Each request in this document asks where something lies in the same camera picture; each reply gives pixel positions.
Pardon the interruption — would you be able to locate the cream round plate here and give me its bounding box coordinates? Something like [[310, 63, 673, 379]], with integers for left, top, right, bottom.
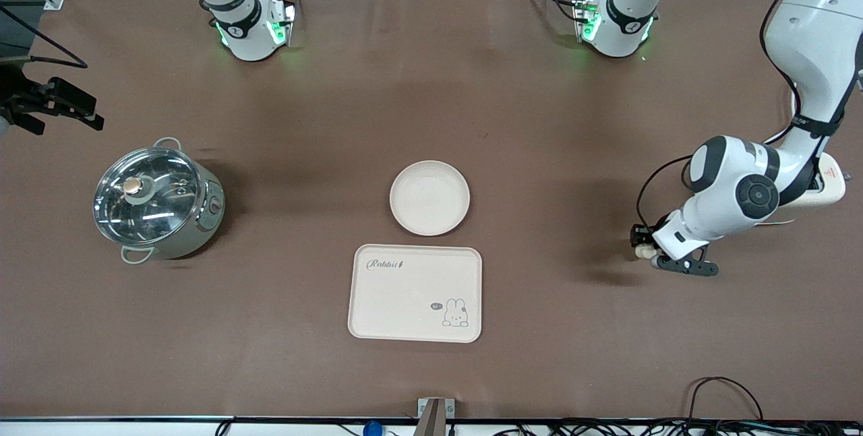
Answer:
[[389, 160, 471, 237]]

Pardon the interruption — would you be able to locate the glass pot lid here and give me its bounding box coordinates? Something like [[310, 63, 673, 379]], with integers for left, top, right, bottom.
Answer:
[[93, 146, 203, 245]]

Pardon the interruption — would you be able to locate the white two-slot toaster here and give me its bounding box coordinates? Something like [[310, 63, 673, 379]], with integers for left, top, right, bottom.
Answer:
[[775, 152, 847, 211]]

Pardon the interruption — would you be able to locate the brown table cover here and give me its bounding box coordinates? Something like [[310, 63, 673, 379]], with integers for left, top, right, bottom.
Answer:
[[0, 0, 863, 421]]

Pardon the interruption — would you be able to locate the pale green electric pot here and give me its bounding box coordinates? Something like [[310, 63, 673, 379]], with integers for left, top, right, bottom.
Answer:
[[93, 137, 227, 265]]

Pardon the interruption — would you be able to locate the cream rabbit print tray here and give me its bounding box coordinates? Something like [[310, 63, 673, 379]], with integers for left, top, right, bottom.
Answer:
[[347, 244, 483, 344]]

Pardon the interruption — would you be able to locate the black looped cable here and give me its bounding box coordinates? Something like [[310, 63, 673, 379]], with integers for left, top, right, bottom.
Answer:
[[686, 377, 764, 423]]

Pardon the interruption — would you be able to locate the black cable bundle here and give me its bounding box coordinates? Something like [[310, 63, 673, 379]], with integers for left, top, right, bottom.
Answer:
[[485, 418, 863, 436]]

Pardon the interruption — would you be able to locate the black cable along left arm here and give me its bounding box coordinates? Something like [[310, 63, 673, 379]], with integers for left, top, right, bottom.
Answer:
[[636, 0, 806, 231]]

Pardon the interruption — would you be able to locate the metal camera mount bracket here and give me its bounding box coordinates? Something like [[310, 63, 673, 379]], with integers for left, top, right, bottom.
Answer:
[[417, 397, 456, 436]]

